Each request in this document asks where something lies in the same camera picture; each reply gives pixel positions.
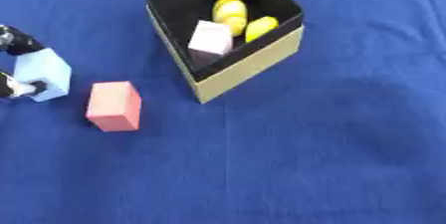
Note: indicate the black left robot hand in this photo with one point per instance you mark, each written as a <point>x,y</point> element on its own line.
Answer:
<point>17,44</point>

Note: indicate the light blue hexagonal block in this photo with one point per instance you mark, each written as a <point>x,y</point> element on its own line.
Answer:
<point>47,68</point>

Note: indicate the tan cardboard box black inside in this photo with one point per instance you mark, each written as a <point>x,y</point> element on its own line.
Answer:
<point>232,32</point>

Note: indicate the pink rectangular block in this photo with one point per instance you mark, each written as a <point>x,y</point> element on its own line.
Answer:
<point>114,106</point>

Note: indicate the pale pink cube block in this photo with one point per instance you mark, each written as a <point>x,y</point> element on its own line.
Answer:
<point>210,39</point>

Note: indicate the orange yellow toy fruit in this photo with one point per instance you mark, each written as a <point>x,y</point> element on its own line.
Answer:
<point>230,14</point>

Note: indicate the yellow toy lemon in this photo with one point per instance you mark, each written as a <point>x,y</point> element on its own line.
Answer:
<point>260,28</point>

